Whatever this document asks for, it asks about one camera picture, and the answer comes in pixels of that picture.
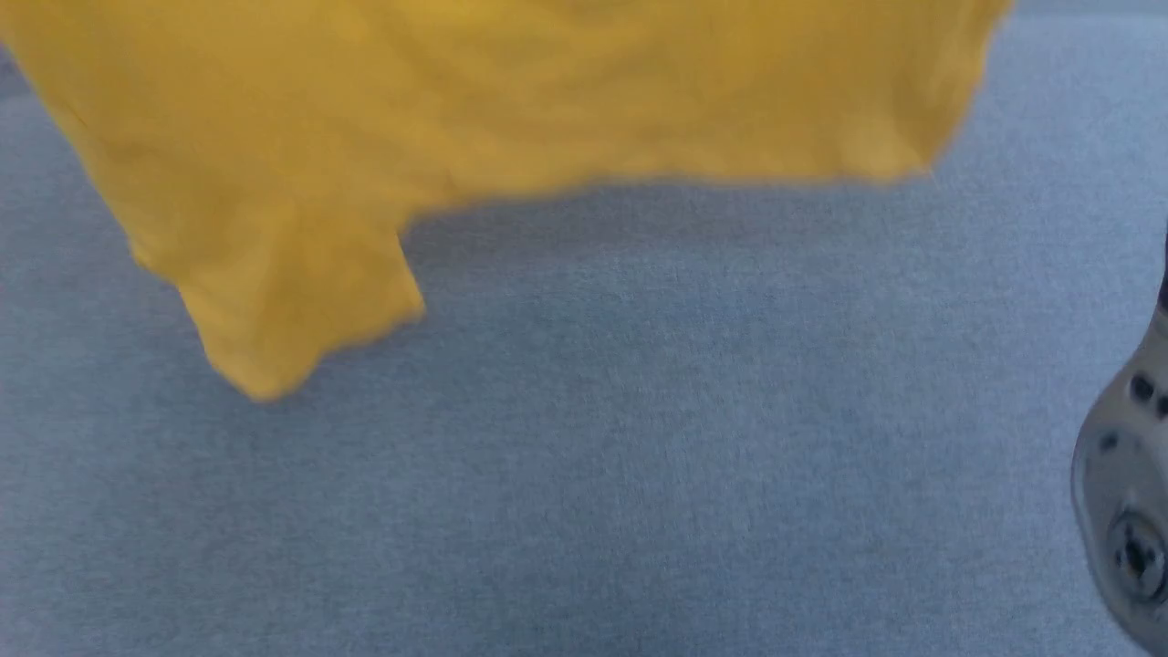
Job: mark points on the yellow t-shirt with print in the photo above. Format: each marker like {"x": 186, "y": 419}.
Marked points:
{"x": 456, "y": 119}

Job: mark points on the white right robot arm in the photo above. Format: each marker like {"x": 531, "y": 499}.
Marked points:
{"x": 1131, "y": 493}

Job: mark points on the grey fabric sofa cushion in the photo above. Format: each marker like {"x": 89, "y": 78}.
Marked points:
{"x": 639, "y": 456}

